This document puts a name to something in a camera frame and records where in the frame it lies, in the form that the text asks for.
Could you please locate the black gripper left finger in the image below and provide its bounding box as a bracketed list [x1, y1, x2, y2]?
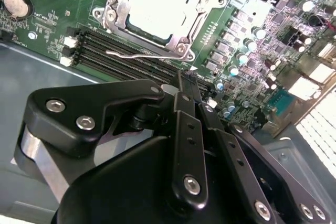
[14, 71, 208, 211]

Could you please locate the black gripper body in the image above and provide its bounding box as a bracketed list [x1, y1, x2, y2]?
[51, 135, 253, 224]

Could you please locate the silver CPU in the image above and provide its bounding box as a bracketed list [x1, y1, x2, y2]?
[125, 0, 204, 45]

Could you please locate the metal locking lever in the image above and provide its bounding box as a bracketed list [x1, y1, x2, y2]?
[105, 49, 182, 59]

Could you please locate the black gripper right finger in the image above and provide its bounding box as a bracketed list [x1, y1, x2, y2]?
[187, 73, 332, 224]

